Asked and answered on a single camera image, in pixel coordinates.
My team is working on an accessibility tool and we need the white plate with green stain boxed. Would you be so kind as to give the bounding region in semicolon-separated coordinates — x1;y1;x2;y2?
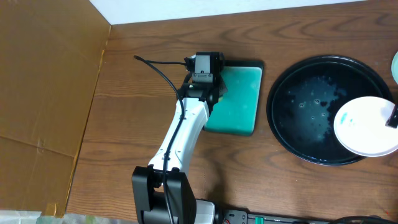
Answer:
333;96;397;157

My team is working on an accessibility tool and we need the mint green plate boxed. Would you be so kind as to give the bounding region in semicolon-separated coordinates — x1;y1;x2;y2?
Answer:
391;52;398;83

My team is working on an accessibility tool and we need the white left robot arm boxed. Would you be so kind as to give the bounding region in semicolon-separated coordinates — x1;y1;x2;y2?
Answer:
132;52;227;224

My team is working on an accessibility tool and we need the round black tray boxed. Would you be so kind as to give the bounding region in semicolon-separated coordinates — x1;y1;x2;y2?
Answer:
267;55;393;166

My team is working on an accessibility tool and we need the brown cardboard panel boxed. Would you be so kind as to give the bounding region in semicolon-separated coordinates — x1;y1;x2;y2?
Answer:
1;0;111;217

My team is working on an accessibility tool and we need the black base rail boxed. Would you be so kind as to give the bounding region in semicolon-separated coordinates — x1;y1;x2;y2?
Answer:
217;208;398;224

